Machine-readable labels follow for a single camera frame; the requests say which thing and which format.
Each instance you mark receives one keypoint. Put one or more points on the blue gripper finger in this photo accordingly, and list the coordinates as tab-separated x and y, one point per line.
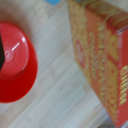
1	55

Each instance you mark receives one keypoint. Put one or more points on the red plastic bowl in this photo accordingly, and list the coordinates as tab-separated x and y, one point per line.
16	63

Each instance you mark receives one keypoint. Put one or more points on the blue plastic cup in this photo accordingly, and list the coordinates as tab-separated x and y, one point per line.
52	1

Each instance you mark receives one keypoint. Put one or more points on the orange cracker box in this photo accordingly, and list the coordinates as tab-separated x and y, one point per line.
103	50

